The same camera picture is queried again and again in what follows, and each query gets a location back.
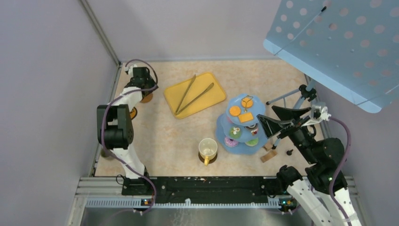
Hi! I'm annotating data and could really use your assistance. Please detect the metal food tongs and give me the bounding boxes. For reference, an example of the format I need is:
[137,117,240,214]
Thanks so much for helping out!
[175,75,215,115]

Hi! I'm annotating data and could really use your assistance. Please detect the black yellow round coaster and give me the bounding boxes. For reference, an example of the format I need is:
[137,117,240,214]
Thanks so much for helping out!
[130,107,137,120]

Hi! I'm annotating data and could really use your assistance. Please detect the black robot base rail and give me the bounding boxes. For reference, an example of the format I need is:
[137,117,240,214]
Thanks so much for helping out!
[121,176,287,204]

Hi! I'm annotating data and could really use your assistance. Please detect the yellow serving tray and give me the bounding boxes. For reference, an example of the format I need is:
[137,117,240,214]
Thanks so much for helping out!
[164,72,227,119]

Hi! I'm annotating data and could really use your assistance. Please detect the light brown round coaster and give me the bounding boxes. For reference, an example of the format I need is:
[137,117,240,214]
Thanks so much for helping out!
[140,93,153,103]

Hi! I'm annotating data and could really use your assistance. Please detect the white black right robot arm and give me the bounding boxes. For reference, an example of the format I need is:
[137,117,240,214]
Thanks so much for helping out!
[257,103,361,226]

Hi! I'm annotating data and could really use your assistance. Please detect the purple frosted donut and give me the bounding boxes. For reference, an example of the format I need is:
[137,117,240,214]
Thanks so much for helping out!
[224,137,239,148]

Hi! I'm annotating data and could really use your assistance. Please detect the yellow cup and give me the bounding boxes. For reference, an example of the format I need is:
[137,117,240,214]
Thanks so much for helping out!
[198,138,218,156]

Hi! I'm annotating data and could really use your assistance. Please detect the green frosted donut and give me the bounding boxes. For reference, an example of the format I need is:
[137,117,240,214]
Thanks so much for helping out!
[245,138,259,147]

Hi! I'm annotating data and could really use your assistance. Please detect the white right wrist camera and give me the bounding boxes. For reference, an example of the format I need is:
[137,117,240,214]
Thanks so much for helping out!
[303,102,332,127]

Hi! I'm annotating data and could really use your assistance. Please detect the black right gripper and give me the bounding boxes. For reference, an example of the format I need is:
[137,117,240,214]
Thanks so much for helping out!
[256,105,318,163]

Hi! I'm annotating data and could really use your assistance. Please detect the square orange biscuit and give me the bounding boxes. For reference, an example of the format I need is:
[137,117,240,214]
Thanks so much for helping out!
[238,112,254,123]

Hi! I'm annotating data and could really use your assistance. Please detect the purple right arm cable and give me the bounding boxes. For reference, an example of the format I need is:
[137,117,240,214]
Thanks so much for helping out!
[328,117,354,226]

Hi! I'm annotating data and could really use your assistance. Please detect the round orange biscuit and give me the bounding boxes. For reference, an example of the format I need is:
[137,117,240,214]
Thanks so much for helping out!
[229,105,241,117]
[241,97,254,108]

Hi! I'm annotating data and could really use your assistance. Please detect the blue three-tier cake stand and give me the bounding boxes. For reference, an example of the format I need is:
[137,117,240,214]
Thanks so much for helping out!
[215,93,268,155]

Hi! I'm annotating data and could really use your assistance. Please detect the white cable duct strip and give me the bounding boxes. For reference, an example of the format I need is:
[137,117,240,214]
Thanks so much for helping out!
[86,198,281,209]

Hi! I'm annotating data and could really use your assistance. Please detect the olive green cup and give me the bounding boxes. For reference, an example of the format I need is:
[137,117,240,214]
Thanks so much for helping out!
[100,149,113,159]

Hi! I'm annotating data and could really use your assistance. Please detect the dark brown round coaster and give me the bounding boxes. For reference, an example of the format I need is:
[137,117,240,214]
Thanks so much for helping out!
[198,152,218,166]

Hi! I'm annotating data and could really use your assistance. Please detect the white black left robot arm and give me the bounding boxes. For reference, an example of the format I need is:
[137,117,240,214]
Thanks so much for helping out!
[96,66,158,195]

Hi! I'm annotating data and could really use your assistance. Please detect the blue metal tripod stand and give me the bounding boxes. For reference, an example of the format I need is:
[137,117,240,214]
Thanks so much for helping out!
[265,79,318,150]

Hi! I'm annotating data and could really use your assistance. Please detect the blue perforated board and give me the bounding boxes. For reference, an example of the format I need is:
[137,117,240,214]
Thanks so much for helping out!
[263,0,399,113]

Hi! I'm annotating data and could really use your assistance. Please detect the small wooden block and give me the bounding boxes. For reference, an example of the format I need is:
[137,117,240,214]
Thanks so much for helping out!
[263,143,273,151]

